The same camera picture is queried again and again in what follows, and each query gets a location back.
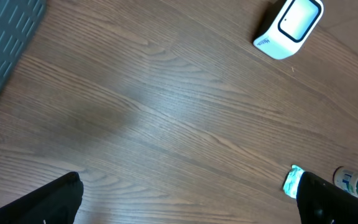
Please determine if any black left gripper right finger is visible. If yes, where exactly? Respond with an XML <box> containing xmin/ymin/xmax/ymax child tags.
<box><xmin>296</xmin><ymin>172</ymin><xmax>358</xmax><ymax>224</ymax></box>

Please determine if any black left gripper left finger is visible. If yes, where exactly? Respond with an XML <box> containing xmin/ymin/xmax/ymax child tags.
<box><xmin>0</xmin><ymin>172</ymin><xmax>83</xmax><ymax>224</ymax></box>

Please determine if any teal snack wrapper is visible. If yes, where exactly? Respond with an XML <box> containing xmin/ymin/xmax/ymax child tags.
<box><xmin>282</xmin><ymin>165</ymin><xmax>305</xmax><ymax>199</ymax></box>

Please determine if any white barcode scanner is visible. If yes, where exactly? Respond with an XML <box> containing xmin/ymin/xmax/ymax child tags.
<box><xmin>253</xmin><ymin>0</ymin><xmax>324</xmax><ymax>60</ymax></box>

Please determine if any grey plastic mesh basket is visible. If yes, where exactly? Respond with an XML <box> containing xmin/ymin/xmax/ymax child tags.
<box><xmin>0</xmin><ymin>0</ymin><xmax>47</xmax><ymax>94</ymax></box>

